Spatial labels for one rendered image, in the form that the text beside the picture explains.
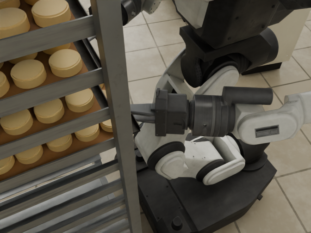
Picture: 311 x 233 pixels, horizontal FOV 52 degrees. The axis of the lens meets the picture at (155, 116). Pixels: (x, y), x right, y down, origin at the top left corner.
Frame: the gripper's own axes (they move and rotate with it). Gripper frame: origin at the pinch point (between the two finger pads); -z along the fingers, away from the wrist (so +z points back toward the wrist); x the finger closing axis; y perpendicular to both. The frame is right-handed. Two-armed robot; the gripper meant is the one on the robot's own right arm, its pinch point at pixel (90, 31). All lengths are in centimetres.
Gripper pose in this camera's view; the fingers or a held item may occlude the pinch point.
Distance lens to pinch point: 91.0
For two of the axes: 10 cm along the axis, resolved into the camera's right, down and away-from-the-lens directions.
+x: 0.0, -6.3, -7.7
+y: 8.4, 4.2, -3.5
